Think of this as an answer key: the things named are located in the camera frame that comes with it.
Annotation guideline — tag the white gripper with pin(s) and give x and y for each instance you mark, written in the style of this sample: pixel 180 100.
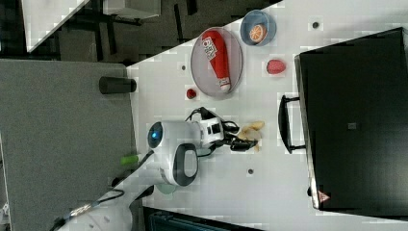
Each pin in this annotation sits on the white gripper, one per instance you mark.
pixel 212 130

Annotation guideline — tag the yellow plush banana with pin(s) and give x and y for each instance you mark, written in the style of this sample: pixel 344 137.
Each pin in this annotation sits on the yellow plush banana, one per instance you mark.
pixel 252 132

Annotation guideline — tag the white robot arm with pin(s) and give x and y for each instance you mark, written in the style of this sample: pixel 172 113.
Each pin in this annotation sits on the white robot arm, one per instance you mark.
pixel 175 147

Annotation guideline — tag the small plush strawberry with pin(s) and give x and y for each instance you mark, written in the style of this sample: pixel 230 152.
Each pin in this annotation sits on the small plush strawberry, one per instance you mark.
pixel 191 93

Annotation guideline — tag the large plush strawberry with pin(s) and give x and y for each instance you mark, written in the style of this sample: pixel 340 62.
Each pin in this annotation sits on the large plush strawberry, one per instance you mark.
pixel 275 66

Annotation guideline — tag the grey round plate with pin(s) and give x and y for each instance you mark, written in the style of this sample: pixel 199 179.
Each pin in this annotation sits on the grey round plate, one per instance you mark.
pixel 202 72

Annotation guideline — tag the red plush ketchup bottle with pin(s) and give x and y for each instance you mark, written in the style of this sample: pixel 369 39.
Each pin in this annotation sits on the red plush ketchup bottle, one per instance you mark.
pixel 217 55

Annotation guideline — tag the plush orange slice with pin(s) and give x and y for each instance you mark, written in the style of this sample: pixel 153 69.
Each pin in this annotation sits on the plush orange slice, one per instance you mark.
pixel 258 33

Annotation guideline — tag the blue bowl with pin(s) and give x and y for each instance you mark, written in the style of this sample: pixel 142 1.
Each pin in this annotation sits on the blue bowl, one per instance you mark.
pixel 257 17

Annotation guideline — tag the black toaster oven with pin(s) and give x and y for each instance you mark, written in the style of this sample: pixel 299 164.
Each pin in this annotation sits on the black toaster oven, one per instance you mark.
pixel 353 101

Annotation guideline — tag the black oven door handle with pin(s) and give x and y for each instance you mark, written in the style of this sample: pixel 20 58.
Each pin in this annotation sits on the black oven door handle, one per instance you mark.
pixel 284 124

